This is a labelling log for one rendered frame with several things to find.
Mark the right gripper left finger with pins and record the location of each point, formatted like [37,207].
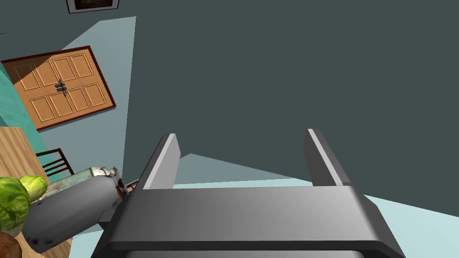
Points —
[163,165]

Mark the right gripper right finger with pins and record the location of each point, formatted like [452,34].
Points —
[324,161]

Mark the grey metal spray can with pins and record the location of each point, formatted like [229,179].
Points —
[71,209]

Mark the dark wooden chair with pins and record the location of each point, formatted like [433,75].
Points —
[54,163]

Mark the brown panelled double door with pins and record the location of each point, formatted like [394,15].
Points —
[61,86]

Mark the wooden table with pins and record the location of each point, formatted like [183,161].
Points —
[16,152]

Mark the green lettuce head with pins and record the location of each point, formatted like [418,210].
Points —
[16,202]

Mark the brown round fruit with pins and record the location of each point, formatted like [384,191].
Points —
[9,246]

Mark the framed wall picture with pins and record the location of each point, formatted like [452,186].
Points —
[92,5]

